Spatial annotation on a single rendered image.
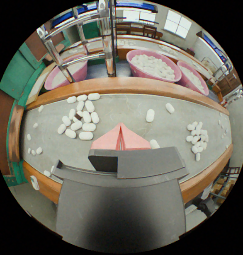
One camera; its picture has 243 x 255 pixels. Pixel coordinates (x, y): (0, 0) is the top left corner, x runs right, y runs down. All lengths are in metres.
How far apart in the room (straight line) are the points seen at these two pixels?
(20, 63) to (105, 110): 0.67
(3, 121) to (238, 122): 5.37
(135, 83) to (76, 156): 0.27
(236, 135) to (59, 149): 5.00
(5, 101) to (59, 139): 0.46
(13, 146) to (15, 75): 0.40
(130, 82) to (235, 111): 4.75
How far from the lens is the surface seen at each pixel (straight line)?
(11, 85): 0.62
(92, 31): 2.79
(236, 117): 4.79
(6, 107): 0.60
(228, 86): 4.99
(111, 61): 0.24
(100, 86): 0.24
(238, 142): 4.85
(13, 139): 0.54
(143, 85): 0.24
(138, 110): 0.22
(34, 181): 0.44
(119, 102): 0.23
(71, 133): 0.22
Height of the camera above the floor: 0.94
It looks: 77 degrees down
